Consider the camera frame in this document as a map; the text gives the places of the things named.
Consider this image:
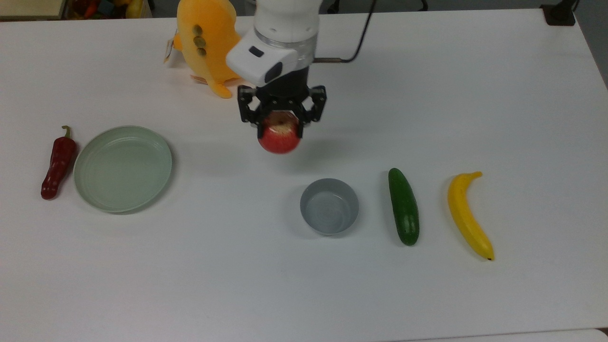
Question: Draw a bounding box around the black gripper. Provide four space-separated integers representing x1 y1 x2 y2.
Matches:
237 66 328 129

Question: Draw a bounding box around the red apple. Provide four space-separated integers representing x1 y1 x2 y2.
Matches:
257 112 303 154

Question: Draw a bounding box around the yellow duck plush toy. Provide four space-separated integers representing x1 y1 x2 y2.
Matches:
172 0 244 99

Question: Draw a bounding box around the grey bowl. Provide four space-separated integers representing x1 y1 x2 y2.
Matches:
300 178 360 236

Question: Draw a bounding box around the green cucumber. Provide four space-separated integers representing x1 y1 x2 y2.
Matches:
388 168 420 247

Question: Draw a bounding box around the pale green plate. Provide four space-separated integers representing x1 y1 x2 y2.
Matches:
73 125 173 214

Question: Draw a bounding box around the box of colourful toys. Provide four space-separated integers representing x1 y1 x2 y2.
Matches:
66 0 153 20

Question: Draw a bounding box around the yellow banana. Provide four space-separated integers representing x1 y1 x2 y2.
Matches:
447 171 495 261

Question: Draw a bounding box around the red chili pepper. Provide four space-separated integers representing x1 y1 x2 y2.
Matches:
41 125 77 200

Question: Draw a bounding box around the wooden board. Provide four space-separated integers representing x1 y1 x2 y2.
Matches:
0 0 67 21

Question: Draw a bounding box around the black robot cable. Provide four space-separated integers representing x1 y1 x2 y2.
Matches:
314 0 379 64

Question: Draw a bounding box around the black table clamp mount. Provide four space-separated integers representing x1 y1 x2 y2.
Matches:
541 0 579 27

